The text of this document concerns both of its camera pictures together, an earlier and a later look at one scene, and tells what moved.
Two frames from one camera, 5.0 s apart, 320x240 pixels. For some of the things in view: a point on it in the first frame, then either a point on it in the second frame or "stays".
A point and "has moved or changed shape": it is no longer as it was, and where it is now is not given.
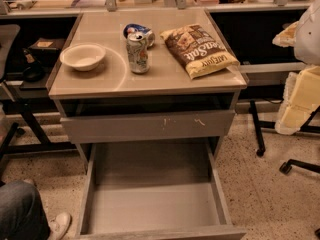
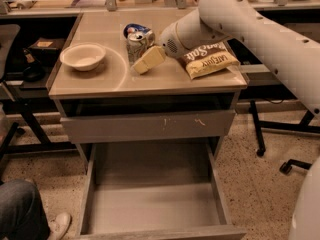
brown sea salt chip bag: x=196 y=51 stays
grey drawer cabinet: x=150 y=94 stays
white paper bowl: x=84 y=56 stays
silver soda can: x=138 y=53 has moved or changed shape
